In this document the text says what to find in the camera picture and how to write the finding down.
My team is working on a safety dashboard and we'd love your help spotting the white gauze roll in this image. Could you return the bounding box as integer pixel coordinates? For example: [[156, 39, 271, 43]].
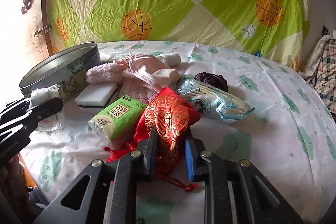
[[30, 84, 60, 107]]

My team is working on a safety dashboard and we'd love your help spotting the red gold embroidered pouch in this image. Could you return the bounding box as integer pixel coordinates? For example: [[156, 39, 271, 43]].
[[107, 88, 201, 192]]

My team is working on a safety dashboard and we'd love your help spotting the green tissue pack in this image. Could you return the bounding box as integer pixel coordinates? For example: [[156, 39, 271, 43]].
[[88, 96, 147, 149]]

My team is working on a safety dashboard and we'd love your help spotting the white black sponge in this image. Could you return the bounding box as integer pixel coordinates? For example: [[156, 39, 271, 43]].
[[75, 83, 118, 110]]

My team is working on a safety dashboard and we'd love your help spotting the cotton swab pack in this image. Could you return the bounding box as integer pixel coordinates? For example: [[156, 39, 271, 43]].
[[175, 79, 255, 124]]

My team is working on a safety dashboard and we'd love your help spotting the pink white cloth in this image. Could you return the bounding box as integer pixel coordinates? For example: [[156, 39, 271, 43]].
[[116, 53, 181, 104]]

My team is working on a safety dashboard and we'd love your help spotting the pink fluffy sock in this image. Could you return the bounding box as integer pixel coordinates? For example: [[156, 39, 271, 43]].
[[85, 63, 126, 85]]

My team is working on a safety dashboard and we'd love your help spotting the dark purple scrunchie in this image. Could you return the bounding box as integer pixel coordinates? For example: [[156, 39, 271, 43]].
[[194, 72, 228, 92]]

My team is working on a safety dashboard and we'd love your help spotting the left hand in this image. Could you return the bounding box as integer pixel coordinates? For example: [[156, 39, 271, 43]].
[[1, 154, 28, 213]]

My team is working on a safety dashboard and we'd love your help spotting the round metal tin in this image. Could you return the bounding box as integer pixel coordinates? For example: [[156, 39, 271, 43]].
[[19, 42, 101, 103]]

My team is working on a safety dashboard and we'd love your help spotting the wooden door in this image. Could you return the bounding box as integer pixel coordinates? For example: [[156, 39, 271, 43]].
[[1, 0, 49, 65]]

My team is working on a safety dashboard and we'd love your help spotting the brass door knob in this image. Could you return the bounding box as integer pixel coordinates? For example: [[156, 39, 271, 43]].
[[33, 25, 52, 38]]

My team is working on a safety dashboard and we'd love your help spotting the white rolled cloth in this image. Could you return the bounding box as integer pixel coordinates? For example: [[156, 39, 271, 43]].
[[157, 52, 181, 67]]

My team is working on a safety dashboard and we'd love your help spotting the cloud print bedsheet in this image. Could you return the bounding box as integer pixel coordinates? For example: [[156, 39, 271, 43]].
[[21, 41, 335, 223]]

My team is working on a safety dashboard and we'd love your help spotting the plaid bag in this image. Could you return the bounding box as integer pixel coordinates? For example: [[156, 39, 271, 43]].
[[299, 35, 336, 115]]

